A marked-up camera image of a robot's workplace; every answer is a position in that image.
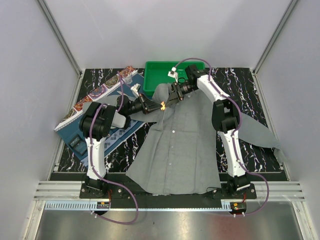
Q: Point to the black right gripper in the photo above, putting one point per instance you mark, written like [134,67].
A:
[175,95]

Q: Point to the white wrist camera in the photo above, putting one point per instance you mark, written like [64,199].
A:
[135,89]
[173,74]

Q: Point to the clear small glass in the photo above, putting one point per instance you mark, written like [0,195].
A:
[127,78]

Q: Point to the left frame post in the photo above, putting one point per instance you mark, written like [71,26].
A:
[59,36]

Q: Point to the colourful patterned table runner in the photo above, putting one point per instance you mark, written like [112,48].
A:
[111,83]

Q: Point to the grey button shirt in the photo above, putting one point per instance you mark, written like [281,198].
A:
[178,155]

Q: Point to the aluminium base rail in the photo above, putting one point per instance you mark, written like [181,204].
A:
[126,195]

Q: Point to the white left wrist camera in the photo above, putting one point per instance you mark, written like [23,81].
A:
[135,89]

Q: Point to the right frame post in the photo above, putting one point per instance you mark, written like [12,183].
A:
[277,32]

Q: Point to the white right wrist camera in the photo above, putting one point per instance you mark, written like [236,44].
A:
[173,74]

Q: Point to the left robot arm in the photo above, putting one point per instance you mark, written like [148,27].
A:
[96,123]

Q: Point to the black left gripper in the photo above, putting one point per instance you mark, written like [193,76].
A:
[144,101]

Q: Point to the gold leaf brooch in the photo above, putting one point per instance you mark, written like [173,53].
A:
[163,106]

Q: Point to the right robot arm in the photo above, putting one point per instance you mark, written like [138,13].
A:
[226,119]

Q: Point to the blue patterned placemat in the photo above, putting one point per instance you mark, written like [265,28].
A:
[120,148]

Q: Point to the frame post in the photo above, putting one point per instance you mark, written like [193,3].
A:
[59,36]
[277,32]

